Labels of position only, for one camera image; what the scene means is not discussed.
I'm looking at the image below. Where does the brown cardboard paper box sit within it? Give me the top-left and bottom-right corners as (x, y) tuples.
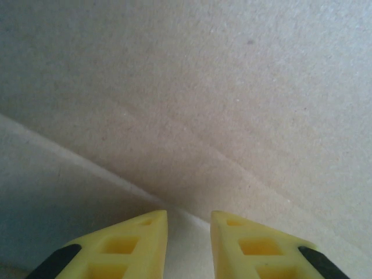
(0, 0), (372, 279)

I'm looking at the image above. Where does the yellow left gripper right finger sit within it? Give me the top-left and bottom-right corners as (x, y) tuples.
(210, 210), (351, 279)

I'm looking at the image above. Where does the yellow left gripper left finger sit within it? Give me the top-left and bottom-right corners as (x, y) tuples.
(27, 209), (169, 279)

